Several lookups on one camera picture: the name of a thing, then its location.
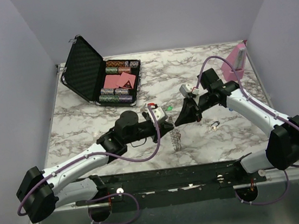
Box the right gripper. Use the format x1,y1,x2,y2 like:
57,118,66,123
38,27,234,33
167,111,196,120
171,90,217,126

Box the metal disc keyring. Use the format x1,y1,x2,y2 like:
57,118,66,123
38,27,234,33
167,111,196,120
168,117,182,152

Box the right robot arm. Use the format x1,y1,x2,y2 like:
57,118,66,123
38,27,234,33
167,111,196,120
175,68,299,183

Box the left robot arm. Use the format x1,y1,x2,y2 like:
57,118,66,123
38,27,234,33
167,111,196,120
16,104,174,223

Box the red card with black triangle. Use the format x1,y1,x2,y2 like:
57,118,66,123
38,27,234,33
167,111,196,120
116,72,137,89

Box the black poker chip case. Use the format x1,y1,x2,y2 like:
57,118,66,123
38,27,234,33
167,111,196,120
61,35,141,107

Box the red playing card deck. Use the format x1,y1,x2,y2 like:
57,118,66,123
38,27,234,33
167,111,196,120
103,74,121,89

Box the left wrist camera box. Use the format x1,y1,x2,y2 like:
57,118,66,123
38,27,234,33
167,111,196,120
148,106,167,125

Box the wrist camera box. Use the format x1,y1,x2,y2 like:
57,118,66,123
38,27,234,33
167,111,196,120
179,84,199,98
148,106,167,125

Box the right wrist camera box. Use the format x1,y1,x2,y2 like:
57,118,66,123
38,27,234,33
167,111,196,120
179,84,199,98

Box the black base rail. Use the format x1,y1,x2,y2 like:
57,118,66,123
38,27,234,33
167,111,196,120
76,160,266,220

